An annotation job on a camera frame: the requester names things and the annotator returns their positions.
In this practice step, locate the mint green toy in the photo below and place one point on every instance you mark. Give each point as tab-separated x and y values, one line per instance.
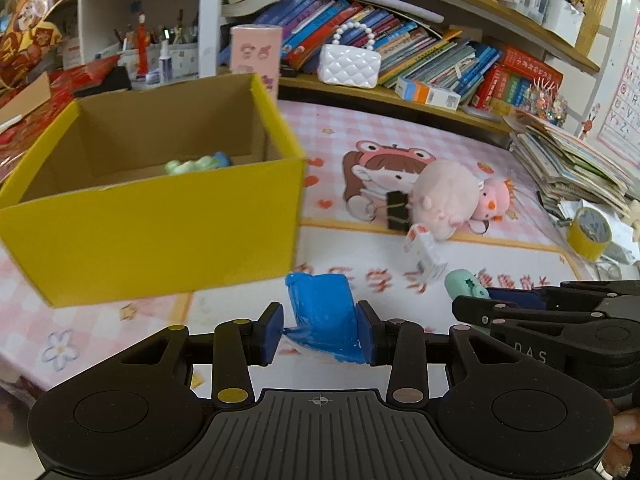
462	282

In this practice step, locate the large pink plush toy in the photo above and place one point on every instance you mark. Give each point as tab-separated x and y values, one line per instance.
445	200

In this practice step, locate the red gold foil balloon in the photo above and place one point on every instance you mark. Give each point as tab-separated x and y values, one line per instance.
25	35

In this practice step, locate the pink cartoon box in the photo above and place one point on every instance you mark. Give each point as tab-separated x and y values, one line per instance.
255	55

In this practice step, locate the white cubby shelf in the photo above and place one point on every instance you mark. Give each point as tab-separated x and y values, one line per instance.
100	15

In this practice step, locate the red upright dictionaries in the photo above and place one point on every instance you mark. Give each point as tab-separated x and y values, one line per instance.
500	90

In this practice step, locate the orange white carton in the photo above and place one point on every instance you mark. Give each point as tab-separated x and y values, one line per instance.
425	94

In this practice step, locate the yellow cardboard box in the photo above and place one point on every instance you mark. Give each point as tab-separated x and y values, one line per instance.
150	240

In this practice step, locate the stack of booklets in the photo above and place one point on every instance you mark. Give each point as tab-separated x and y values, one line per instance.
565	160

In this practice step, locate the small spray bottle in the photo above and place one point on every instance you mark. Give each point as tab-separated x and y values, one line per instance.
165	62

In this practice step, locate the colourful figurine cluster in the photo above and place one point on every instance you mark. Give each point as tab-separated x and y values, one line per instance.
545	102

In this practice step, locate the white box red label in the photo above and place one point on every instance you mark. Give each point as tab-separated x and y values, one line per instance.
72	55

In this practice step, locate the green frog toy blue hat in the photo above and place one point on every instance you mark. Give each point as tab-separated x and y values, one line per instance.
195	164

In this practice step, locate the black binder clip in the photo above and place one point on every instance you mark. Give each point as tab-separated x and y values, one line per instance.
398	210

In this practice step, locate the small white red-print box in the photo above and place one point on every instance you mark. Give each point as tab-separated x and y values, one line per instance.
425	252

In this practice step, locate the row of blue leaning books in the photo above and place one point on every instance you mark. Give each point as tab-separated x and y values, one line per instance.
400	45

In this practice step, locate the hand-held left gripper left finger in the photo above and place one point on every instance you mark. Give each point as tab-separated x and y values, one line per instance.
274	335

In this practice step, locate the red festive paper sheets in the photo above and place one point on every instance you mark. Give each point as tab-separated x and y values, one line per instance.
65	85

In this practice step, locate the grey flat pouch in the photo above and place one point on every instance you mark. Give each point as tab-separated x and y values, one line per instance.
477	112

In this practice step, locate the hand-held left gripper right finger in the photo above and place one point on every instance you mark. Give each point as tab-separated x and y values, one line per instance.
367	335

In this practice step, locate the red tassel figure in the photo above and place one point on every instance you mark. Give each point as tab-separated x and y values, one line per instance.
142	45

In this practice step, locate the white quilted handbag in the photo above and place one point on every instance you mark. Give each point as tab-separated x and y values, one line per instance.
347	67

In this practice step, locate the white brush holder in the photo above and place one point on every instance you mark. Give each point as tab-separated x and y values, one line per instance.
182	60

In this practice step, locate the blue packet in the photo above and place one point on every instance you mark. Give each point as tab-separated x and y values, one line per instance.
325	310

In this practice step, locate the brown cardboard sheet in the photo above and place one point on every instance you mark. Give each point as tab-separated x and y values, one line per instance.
25	102

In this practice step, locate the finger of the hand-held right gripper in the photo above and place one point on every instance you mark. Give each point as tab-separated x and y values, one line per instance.
515	297
480	310

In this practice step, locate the red flat dictionary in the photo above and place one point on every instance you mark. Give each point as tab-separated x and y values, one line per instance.
535	67

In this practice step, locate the yellow tape roll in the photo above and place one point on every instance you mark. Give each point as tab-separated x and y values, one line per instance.
585	240

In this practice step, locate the white pen box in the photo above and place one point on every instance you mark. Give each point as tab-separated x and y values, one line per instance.
562	15

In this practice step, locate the deer wall sticker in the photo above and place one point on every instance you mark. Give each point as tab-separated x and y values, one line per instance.
590	122

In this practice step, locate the person's right hand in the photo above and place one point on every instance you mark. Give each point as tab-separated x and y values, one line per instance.
625	435

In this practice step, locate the alphabet wall poster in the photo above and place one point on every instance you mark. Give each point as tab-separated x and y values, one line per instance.
625	110

